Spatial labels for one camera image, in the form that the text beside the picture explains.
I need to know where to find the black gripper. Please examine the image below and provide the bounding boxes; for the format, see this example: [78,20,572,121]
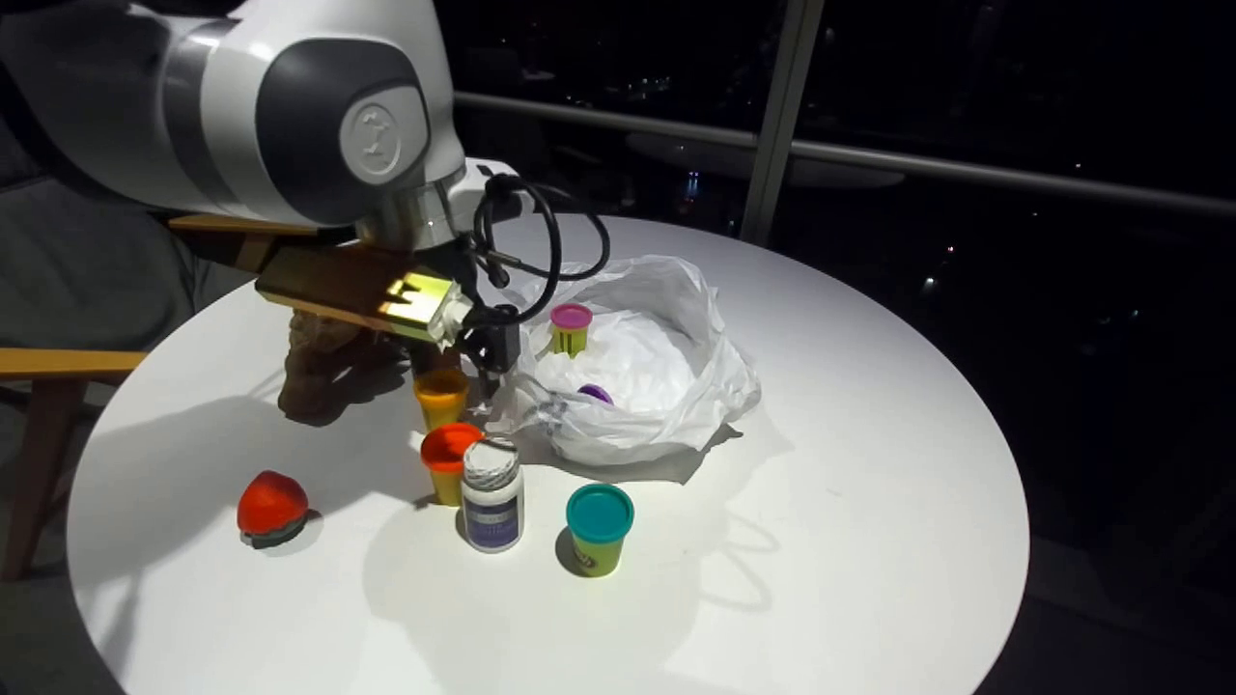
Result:
[452,297,524,416]

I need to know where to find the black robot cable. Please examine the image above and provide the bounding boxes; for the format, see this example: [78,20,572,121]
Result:
[469,170,614,324]

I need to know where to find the yellow dough tub red lid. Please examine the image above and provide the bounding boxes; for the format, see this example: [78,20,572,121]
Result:
[418,423,489,511]

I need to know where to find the grey horizontal window rail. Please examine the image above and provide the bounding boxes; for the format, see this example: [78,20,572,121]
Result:
[448,89,1236,221]

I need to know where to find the grey armchair wooden arms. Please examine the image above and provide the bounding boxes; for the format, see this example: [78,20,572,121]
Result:
[0,167,319,585]

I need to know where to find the grey window frame post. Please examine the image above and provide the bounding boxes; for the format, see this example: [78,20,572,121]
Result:
[736,0,825,246]

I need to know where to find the brown plush toy animal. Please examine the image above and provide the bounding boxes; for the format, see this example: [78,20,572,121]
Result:
[275,307,418,430]

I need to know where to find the small yellow bottle orange cap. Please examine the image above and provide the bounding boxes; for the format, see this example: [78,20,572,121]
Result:
[414,351,476,434]

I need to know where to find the yellowish wrist camera box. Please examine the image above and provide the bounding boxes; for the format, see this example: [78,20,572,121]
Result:
[250,244,476,351]

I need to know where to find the white bottle blue label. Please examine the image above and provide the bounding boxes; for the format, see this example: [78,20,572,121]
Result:
[457,437,529,555]

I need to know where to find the white plastic bag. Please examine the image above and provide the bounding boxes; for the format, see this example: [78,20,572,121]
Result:
[480,253,763,470]

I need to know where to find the dough tub teal lid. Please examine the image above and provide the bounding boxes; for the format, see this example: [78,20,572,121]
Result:
[561,478,641,585]

